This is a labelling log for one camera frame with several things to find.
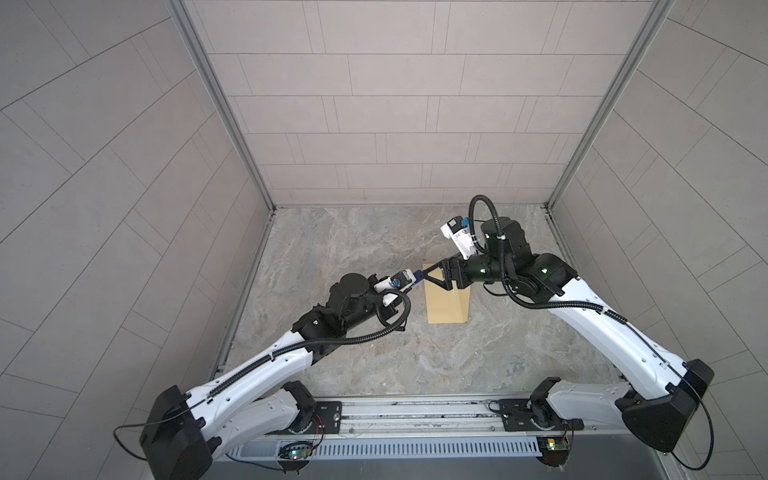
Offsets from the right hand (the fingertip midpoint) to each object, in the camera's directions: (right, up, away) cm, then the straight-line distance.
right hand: (431, 273), depth 66 cm
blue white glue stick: (-4, 0, -5) cm, 6 cm away
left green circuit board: (-30, -39, -2) cm, 49 cm away
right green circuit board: (+29, -41, +2) cm, 50 cm away
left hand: (-4, -3, +5) cm, 7 cm away
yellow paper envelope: (+7, -14, +24) cm, 29 cm away
